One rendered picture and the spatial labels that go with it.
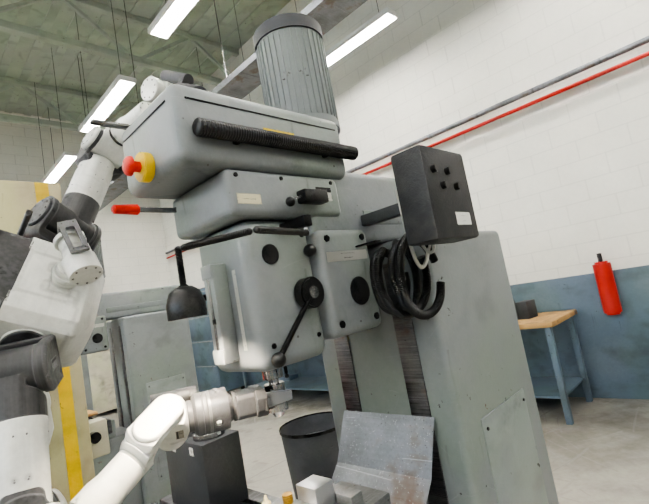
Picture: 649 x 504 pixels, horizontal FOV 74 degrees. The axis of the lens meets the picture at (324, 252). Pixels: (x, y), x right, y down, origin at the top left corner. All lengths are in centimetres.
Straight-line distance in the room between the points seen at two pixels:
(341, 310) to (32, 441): 63
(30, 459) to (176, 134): 60
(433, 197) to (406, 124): 496
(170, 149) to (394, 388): 85
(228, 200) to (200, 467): 75
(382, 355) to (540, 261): 391
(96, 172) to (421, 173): 88
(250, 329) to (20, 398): 41
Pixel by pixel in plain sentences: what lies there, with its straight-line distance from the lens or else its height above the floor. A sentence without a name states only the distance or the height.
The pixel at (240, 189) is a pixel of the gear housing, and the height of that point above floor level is 168.
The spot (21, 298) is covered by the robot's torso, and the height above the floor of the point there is 155.
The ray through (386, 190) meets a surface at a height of 171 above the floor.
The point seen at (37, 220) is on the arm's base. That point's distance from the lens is 124.
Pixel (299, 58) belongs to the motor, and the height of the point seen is 207.
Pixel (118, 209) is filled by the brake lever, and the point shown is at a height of 170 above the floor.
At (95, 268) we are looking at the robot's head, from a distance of 102.
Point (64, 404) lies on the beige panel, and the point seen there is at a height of 115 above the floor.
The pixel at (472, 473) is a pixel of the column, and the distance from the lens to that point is 125.
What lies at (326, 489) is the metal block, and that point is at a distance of 101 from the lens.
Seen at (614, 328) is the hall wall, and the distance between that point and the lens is 497.
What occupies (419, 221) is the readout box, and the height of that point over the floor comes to 156.
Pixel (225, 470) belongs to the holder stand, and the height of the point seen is 102.
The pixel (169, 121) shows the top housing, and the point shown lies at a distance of 89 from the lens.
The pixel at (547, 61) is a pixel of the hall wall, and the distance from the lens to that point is 529.
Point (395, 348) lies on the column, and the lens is 124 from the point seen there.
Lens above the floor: 144
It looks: 6 degrees up
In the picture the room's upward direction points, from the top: 10 degrees counter-clockwise
